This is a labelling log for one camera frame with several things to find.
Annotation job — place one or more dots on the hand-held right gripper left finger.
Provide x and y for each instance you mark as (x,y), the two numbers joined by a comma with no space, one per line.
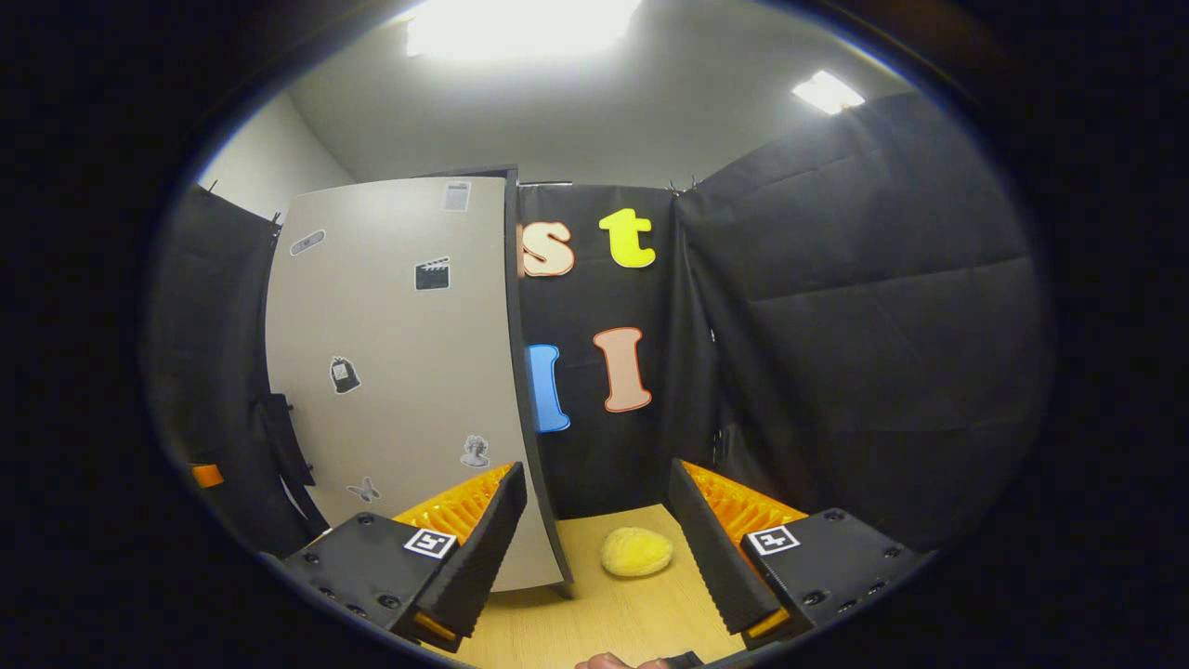
(478,567)

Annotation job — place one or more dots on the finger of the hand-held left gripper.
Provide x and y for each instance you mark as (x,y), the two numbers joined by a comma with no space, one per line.
(207,475)

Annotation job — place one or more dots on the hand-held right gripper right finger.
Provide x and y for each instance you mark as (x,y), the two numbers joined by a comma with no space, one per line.
(715,567)

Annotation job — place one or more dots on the grey cabinet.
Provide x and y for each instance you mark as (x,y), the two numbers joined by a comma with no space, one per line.
(545,530)

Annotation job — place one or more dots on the beige cabinet door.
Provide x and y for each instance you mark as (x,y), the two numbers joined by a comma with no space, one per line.
(399,353)

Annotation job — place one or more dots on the yellow round sponge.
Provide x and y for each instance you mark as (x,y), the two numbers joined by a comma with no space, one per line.
(636,553)

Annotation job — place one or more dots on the black backdrop cloth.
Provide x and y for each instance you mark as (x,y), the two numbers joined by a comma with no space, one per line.
(882,372)

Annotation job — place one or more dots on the ceiling light panel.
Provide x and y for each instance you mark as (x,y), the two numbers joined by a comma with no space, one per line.
(827,91)
(520,23)

